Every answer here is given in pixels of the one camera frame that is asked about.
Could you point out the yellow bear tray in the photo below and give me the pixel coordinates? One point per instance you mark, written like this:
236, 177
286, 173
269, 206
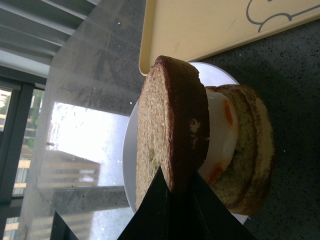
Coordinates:
192, 30

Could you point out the white round plate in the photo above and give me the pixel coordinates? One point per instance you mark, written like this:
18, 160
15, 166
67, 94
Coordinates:
209, 75

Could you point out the bread slice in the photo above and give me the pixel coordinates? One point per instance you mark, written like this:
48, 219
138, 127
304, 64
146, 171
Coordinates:
173, 128
245, 184

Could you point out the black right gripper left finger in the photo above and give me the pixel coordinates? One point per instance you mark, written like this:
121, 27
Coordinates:
152, 219

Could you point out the fried egg filling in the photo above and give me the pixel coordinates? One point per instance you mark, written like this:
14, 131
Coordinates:
223, 136

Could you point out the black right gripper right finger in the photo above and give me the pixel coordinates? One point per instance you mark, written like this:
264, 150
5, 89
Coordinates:
215, 219

